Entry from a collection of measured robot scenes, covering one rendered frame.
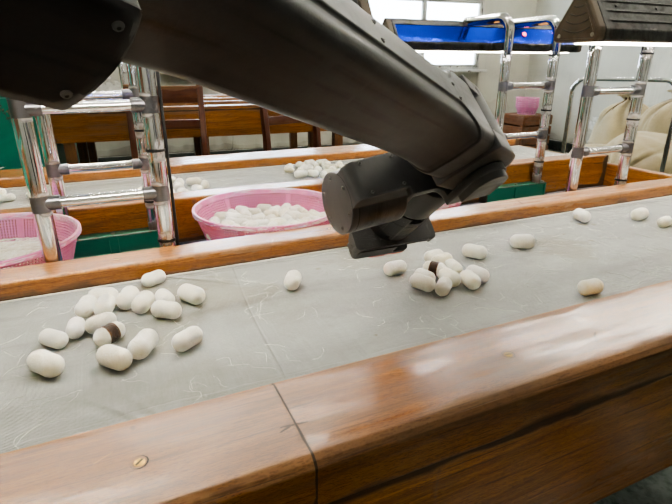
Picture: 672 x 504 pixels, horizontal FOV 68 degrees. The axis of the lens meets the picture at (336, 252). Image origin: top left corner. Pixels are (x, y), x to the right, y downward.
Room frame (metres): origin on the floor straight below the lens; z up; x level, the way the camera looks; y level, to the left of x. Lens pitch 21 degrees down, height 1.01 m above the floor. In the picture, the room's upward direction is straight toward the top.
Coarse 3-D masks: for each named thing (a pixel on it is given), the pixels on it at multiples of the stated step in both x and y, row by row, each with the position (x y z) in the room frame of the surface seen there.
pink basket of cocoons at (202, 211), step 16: (240, 192) 0.98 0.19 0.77; (256, 192) 1.00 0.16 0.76; (272, 192) 1.00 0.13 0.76; (288, 192) 1.00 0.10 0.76; (304, 192) 0.99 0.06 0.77; (320, 192) 0.97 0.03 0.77; (192, 208) 0.85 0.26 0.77; (208, 208) 0.91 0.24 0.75; (224, 208) 0.95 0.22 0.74; (320, 208) 0.95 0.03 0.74; (208, 224) 0.77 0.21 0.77; (224, 224) 0.76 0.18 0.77; (304, 224) 0.77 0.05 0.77; (320, 224) 0.80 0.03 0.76; (208, 240) 0.81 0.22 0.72
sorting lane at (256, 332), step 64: (320, 256) 0.69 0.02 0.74; (384, 256) 0.69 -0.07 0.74; (512, 256) 0.69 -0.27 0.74; (576, 256) 0.69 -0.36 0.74; (640, 256) 0.69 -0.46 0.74; (0, 320) 0.50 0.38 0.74; (64, 320) 0.50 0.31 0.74; (128, 320) 0.50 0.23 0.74; (192, 320) 0.50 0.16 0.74; (256, 320) 0.50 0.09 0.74; (320, 320) 0.50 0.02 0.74; (384, 320) 0.50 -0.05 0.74; (448, 320) 0.50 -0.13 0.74; (512, 320) 0.50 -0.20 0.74; (0, 384) 0.38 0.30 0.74; (64, 384) 0.38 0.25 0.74; (128, 384) 0.38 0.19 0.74; (192, 384) 0.38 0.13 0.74; (256, 384) 0.38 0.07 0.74; (0, 448) 0.30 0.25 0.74
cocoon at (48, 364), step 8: (32, 352) 0.40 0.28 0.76; (40, 352) 0.39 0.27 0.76; (48, 352) 0.40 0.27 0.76; (32, 360) 0.39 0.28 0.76; (40, 360) 0.38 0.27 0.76; (48, 360) 0.38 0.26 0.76; (56, 360) 0.39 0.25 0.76; (32, 368) 0.39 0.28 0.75; (40, 368) 0.38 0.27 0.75; (48, 368) 0.38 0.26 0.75; (56, 368) 0.38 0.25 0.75; (48, 376) 0.38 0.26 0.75
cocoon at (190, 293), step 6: (180, 288) 0.54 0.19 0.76; (186, 288) 0.54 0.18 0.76; (192, 288) 0.53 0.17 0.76; (198, 288) 0.54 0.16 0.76; (180, 294) 0.54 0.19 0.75; (186, 294) 0.53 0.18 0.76; (192, 294) 0.53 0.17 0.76; (198, 294) 0.53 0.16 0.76; (204, 294) 0.54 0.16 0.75; (186, 300) 0.53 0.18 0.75; (192, 300) 0.53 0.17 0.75; (198, 300) 0.53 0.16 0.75
